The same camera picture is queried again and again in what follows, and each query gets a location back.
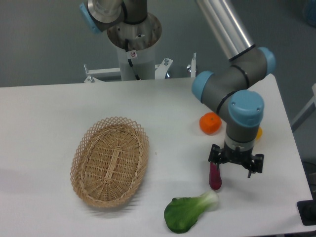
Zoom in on yellow mango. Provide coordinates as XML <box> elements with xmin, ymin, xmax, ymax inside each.
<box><xmin>256</xmin><ymin>127</ymin><xmax>263</xmax><ymax>140</ymax></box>

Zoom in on black device at table edge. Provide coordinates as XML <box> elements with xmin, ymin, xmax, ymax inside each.
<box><xmin>297</xmin><ymin>200</ymin><xmax>316</xmax><ymax>226</ymax></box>

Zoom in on purple sweet potato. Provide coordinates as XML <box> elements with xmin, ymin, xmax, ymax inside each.
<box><xmin>209</xmin><ymin>162</ymin><xmax>222</xmax><ymax>190</ymax></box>

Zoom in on orange tangerine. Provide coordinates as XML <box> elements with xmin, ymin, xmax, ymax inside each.
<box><xmin>199</xmin><ymin>112</ymin><xmax>222</xmax><ymax>135</ymax></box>

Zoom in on green bok choy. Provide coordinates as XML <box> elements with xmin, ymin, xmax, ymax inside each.
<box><xmin>163</xmin><ymin>190</ymin><xmax>219</xmax><ymax>234</ymax></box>

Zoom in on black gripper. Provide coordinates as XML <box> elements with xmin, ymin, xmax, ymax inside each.
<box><xmin>208</xmin><ymin>135</ymin><xmax>264</xmax><ymax>178</ymax></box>

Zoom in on white frame leg at right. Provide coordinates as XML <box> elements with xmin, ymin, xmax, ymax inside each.
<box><xmin>291</xmin><ymin>84</ymin><xmax>316</xmax><ymax>132</ymax></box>

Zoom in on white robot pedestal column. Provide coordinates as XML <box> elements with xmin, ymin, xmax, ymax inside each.
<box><xmin>107</xmin><ymin>13</ymin><xmax>162</xmax><ymax>67</ymax></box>

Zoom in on woven wicker basket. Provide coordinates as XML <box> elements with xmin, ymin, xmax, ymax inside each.
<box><xmin>70</xmin><ymin>117</ymin><xmax>149</xmax><ymax>208</ymax></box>

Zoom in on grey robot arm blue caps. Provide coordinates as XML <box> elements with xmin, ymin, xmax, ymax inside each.
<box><xmin>79</xmin><ymin>0</ymin><xmax>276</xmax><ymax>174</ymax></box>

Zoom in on white metal base frame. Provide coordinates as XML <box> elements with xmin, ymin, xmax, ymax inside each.
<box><xmin>83</xmin><ymin>52</ymin><xmax>199</xmax><ymax>83</ymax></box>

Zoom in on black cable on pedestal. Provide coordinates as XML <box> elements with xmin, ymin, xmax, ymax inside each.
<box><xmin>124</xmin><ymin>39</ymin><xmax>141</xmax><ymax>81</ymax></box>

